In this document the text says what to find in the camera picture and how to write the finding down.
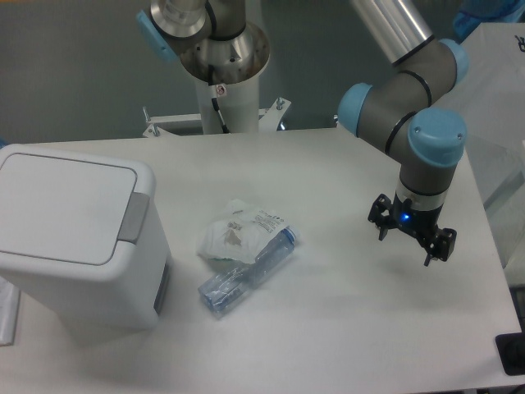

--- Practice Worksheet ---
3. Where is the white metal base bracket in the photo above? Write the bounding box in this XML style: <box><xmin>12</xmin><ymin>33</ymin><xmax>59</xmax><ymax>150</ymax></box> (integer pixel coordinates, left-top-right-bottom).
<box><xmin>142</xmin><ymin>97</ymin><xmax>292</xmax><ymax>138</ymax></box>

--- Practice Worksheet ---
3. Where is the white push-lid trash can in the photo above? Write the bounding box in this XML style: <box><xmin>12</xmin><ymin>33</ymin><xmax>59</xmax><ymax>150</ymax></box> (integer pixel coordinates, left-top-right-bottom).
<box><xmin>1</xmin><ymin>144</ymin><xmax>170</xmax><ymax>329</ymax></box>

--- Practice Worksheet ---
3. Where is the blue shoe cover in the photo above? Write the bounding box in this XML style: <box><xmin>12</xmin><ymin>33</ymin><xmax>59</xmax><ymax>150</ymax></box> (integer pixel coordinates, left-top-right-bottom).
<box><xmin>453</xmin><ymin>0</ymin><xmax>524</xmax><ymax>40</ymax></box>

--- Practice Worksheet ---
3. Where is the crushed clear plastic bottle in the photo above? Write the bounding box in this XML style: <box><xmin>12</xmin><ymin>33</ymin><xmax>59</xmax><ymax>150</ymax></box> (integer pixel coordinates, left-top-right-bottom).
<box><xmin>198</xmin><ymin>226</ymin><xmax>300</xmax><ymax>318</ymax></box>

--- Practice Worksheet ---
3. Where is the black device at edge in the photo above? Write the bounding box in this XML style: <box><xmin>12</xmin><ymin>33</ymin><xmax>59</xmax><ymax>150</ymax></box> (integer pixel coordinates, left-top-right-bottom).
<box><xmin>495</xmin><ymin>332</ymin><xmax>524</xmax><ymax>376</ymax></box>

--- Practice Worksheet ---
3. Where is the crumpled white plastic wrapper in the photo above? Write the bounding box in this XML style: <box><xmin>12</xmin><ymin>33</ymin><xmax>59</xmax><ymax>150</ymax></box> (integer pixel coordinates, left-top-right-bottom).
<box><xmin>196</xmin><ymin>199</ymin><xmax>299</xmax><ymax>264</ymax></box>

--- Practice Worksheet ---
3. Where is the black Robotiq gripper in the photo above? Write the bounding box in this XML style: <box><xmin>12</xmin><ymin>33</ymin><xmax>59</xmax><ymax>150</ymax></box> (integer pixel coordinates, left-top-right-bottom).
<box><xmin>367</xmin><ymin>194</ymin><xmax>457</xmax><ymax>267</ymax></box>

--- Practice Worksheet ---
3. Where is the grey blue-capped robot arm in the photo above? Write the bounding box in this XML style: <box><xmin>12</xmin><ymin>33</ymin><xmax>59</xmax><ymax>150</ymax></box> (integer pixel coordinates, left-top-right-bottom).
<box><xmin>135</xmin><ymin>1</ymin><xmax>468</xmax><ymax>261</ymax></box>

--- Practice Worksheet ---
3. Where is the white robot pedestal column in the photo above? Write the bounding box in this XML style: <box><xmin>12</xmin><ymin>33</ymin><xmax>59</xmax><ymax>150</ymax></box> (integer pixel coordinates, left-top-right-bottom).
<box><xmin>194</xmin><ymin>77</ymin><xmax>259</xmax><ymax>134</ymax></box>

